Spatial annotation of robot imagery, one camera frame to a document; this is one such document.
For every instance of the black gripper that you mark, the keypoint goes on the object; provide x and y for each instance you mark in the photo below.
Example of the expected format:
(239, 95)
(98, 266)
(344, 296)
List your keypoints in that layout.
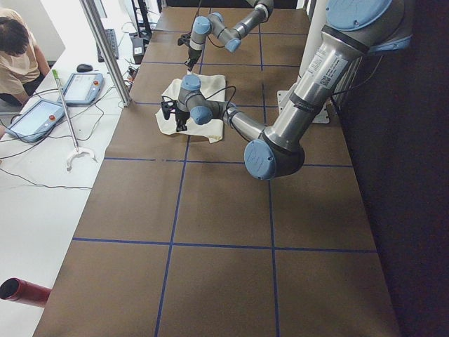
(181, 116)
(192, 55)

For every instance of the cream long-sleeve cat shirt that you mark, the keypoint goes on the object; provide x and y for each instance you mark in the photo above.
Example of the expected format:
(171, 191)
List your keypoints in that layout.
(212, 88)

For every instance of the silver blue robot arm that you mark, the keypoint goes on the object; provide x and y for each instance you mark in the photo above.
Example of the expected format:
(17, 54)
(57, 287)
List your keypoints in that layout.
(231, 38)
(352, 29)

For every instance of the black power adapter box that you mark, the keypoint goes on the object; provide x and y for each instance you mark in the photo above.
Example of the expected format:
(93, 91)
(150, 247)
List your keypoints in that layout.
(138, 45)

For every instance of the black keyboard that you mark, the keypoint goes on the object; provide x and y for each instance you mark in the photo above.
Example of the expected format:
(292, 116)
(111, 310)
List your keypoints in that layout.
(111, 39)

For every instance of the metal reacher grabber stick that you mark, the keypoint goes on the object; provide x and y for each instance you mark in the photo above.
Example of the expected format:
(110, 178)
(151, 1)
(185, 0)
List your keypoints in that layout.
(77, 151)

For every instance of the far blue teach pendant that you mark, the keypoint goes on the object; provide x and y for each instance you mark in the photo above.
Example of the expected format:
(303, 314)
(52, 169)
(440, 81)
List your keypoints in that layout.
(82, 89)

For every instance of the blue teach pendant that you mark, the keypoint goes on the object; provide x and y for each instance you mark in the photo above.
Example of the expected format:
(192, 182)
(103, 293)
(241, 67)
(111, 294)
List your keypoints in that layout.
(37, 122)
(82, 89)

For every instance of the black computer mouse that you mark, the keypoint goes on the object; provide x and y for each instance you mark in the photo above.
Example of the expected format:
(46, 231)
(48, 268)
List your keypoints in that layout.
(84, 68)

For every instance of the near blue teach pendant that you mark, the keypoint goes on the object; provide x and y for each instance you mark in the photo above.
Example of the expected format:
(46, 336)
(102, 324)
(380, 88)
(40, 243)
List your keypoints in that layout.
(37, 122)

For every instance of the person in beige shirt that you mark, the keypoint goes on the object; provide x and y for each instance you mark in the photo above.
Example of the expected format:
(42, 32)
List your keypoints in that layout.
(23, 64)

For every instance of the red cylinder tube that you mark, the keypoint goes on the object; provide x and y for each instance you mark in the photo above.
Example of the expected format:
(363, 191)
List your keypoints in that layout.
(24, 292)

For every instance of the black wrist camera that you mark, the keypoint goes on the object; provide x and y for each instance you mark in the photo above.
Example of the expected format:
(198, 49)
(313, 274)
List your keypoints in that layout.
(184, 39)
(168, 108)

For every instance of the aluminium frame post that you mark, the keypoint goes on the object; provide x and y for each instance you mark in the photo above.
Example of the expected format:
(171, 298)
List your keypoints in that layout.
(98, 32)

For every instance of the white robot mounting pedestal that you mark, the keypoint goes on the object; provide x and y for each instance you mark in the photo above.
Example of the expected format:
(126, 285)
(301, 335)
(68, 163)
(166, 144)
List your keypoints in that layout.
(308, 67)

